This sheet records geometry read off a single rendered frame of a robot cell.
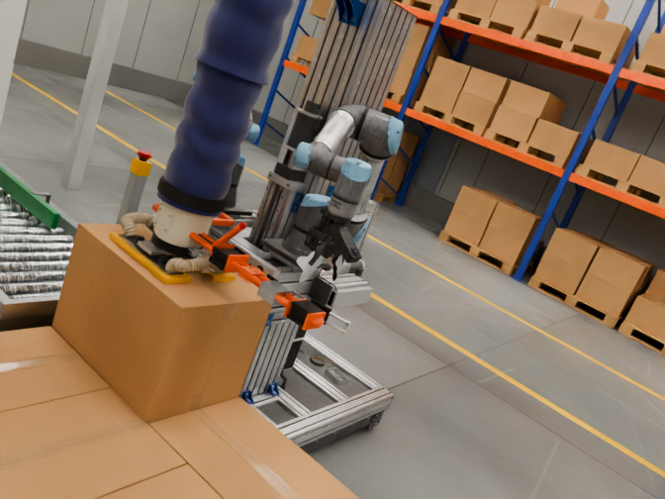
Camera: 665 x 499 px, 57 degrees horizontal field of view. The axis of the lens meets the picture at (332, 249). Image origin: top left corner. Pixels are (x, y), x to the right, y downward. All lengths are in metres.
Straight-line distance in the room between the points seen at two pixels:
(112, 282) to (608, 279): 7.28
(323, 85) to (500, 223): 6.68
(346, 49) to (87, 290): 1.32
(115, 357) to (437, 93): 8.07
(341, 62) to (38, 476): 1.75
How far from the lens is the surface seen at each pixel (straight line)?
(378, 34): 2.50
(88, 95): 5.61
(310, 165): 1.72
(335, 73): 2.53
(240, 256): 1.91
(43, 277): 2.78
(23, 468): 1.81
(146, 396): 2.00
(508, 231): 8.98
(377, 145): 2.06
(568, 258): 8.74
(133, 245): 2.11
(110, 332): 2.12
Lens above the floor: 1.71
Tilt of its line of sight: 15 degrees down
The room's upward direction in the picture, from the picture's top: 21 degrees clockwise
